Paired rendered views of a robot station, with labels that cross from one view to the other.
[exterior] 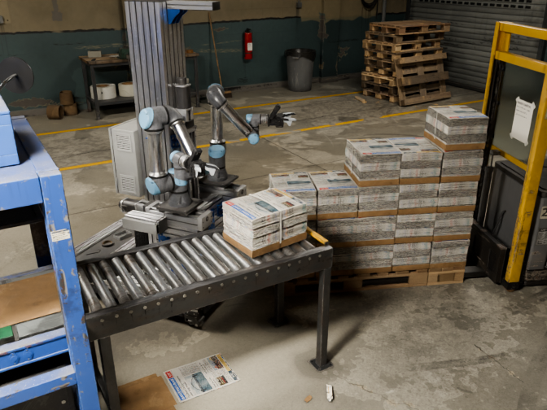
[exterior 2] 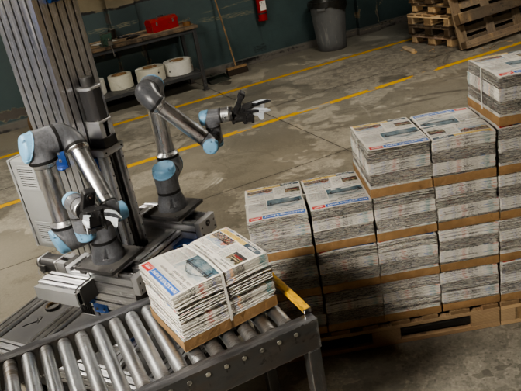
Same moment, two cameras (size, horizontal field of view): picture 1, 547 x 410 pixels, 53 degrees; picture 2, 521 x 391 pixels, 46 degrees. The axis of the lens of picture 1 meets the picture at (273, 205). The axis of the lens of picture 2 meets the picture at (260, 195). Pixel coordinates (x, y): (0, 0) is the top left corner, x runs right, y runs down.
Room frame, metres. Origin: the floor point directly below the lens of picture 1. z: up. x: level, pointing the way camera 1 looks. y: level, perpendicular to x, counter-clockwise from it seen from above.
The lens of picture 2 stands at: (0.90, -0.48, 2.07)
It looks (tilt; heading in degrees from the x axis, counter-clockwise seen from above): 24 degrees down; 9
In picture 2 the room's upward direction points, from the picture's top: 11 degrees counter-clockwise
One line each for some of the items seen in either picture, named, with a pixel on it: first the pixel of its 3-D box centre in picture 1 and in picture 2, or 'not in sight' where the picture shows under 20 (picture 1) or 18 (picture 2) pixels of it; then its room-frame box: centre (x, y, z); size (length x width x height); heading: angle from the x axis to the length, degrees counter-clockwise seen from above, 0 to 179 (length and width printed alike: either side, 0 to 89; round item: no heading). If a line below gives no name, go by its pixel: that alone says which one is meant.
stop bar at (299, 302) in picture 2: (305, 228); (280, 284); (2.87, -0.19, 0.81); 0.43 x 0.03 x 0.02; 30
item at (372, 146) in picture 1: (373, 146); (388, 133); (3.65, -0.70, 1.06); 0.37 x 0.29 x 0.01; 9
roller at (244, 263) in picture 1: (232, 251); (163, 339); (2.64, 0.22, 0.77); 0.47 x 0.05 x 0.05; 30
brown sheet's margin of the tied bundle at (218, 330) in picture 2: (248, 240); (186, 319); (2.67, 0.14, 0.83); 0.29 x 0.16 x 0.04; 37
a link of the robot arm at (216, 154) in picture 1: (216, 155); (165, 176); (3.68, 0.40, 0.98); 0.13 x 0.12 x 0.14; 2
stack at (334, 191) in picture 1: (348, 229); (371, 257); (3.64, -0.56, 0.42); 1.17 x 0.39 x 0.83; 98
